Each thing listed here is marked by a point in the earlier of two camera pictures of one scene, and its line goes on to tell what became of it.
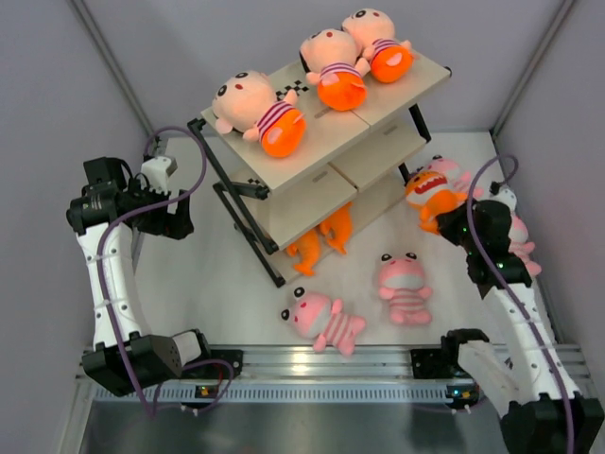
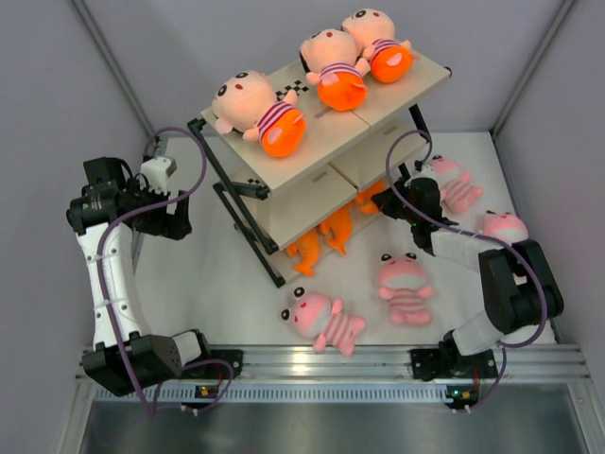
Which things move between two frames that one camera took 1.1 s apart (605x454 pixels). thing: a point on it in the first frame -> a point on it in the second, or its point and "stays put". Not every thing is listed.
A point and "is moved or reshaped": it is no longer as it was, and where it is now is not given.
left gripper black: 178,224 stays put
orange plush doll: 248,101 stays put
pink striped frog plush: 403,281 stays put
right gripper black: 447,220 -> 385,201
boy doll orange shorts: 329,59 stays put
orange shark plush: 428,191 is moved or reshaped
